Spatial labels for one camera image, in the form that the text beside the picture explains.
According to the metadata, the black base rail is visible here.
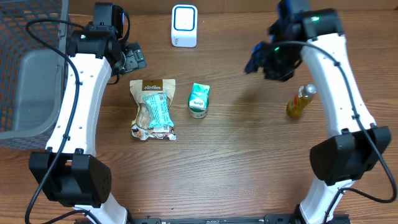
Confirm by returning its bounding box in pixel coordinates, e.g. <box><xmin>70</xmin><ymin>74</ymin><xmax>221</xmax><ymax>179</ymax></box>
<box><xmin>127</xmin><ymin>214</ymin><xmax>302</xmax><ymax>224</ymax></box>

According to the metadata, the teal snack bar wrapper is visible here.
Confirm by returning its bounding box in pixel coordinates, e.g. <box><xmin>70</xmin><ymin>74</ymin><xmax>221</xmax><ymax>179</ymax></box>
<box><xmin>143</xmin><ymin>92</ymin><xmax>174</xmax><ymax>128</ymax></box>

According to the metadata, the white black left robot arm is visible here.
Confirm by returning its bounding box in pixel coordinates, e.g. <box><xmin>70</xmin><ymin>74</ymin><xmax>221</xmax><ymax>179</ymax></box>
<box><xmin>29</xmin><ymin>2</ymin><xmax>147</xmax><ymax>223</ymax></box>

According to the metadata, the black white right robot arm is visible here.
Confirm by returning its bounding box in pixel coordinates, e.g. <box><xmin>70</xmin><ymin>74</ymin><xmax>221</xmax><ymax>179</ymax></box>
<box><xmin>244</xmin><ymin>1</ymin><xmax>391</xmax><ymax>223</ymax></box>

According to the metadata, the teal tissue pack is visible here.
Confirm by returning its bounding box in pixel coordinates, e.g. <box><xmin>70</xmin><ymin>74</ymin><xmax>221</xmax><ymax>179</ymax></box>
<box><xmin>188</xmin><ymin>83</ymin><xmax>210</xmax><ymax>111</ymax></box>

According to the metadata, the beige PanTree snack pouch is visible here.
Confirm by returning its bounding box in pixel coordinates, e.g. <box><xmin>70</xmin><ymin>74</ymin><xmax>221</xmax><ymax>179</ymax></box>
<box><xmin>129</xmin><ymin>79</ymin><xmax>176</xmax><ymax>141</ymax></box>

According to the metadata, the grey plastic mesh basket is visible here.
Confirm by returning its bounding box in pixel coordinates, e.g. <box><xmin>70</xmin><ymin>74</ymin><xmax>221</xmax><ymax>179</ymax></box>
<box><xmin>1</xmin><ymin>0</ymin><xmax>69</xmax><ymax>150</ymax></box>

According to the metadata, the yellow liquid bottle silver cap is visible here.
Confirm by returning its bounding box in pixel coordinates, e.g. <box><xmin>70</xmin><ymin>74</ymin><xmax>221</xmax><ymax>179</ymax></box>
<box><xmin>286</xmin><ymin>83</ymin><xmax>317</xmax><ymax>118</ymax></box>

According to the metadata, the green lid white jar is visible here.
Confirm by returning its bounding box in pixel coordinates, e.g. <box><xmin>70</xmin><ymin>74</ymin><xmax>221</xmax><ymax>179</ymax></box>
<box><xmin>188</xmin><ymin>93</ymin><xmax>209</xmax><ymax>119</ymax></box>

